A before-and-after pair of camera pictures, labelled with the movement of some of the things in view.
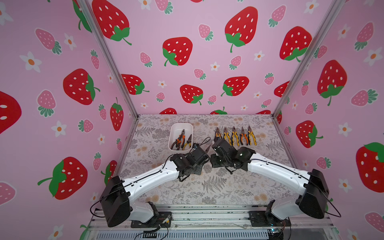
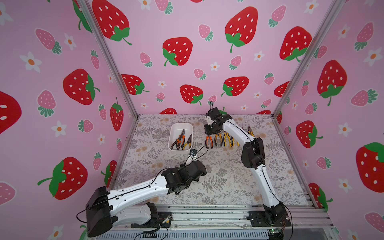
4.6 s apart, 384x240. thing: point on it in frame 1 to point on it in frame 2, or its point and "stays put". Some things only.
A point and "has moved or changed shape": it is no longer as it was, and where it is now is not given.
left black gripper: x=198 y=172 to x=182 y=167
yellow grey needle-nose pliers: x=189 y=141 stays put
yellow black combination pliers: x=250 y=133 stays put
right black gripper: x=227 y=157 to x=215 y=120
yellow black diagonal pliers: x=225 y=133 has moved or changed shape
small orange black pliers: x=217 y=130 to x=211 y=140
